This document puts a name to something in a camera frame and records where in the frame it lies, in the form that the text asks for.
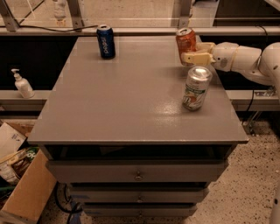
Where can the brown cardboard box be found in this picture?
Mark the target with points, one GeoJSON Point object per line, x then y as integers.
{"type": "Point", "coordinates": [24, 202]}

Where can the middle grey drawer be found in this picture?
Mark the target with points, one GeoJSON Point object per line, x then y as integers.
{"type": "Point", "coordinates": [174, 195]}

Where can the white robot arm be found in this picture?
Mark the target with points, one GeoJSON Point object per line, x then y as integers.
{"type": "Point", "coordinates": [244, 195]}

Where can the grey drawer cabinet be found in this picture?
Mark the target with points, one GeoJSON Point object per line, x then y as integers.
{"type": "Point", "coordinates": [130, 108]}

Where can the grey drawer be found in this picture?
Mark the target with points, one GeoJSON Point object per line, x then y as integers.
{"type": "Point", "coordinates": [134, 171]}
{"type": "Point", "coordinates": [174, 195]}
{"type": "Point", "coordinates": [137, 210]}

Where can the white paper sheet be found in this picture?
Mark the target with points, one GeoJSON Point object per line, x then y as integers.
{"type": "Point", "coordinates": [10, 140]}

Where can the white pump dispenser bottle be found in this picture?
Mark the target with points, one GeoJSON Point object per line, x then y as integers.
{"type": "Point", "coordinates": [22, 85]}

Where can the top grey drawer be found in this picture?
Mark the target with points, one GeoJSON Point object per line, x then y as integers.
{"type": "Point", "coordinates": [134, 171]}

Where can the silver green soda can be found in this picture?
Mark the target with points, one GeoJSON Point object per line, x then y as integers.
{"type": "Point", "coordinates": [196, 86]}

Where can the snack bag in box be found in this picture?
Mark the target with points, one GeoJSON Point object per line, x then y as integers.
{"type": "Point", "coordinates": [13, 166]}

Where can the bottom grey drawer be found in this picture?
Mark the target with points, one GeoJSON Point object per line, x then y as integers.
{"type": "Point", "coordinates": [137, 210]}

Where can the orange coke can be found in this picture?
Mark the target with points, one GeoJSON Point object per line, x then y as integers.
{"type": "Point", "coordinates": [186, 42]}

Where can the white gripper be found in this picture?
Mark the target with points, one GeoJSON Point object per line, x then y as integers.
{"type": "Point", "coordinates": [225, 57]}

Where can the clear plastic bottle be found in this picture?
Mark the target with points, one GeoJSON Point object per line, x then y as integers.
{"type": "Point", "coordinates": [59, 12]}

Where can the blue pepsi can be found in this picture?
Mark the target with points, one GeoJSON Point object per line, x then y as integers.
{"type": "Point", "coordinates": [105, 36]}

